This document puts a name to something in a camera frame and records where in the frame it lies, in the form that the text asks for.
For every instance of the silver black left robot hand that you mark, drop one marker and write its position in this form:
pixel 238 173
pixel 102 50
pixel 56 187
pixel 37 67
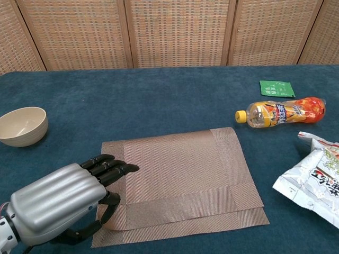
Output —
pixel 58 201

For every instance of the white ceramic bowl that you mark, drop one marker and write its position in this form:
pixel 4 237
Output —
pixel 23 132

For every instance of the brown woven placemat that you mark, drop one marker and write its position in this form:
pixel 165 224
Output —
pixel 185 172

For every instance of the iced tea bottle orange label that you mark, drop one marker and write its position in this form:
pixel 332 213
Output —
pixel 291 112

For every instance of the white snack bag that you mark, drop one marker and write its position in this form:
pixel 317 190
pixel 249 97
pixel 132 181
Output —
pixel 312 180

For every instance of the blue velvet table cover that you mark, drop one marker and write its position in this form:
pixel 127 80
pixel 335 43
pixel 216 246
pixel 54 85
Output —
pixel 132 100

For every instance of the woven bamboo screen panel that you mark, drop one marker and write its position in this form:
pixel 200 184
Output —
pixel 79 34
pixel 13 39
pixel 180 31
pixel 270 31
pixel 328 34

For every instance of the green tea sachet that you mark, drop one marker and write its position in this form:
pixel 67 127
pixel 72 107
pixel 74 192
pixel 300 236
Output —
pixel 276 88

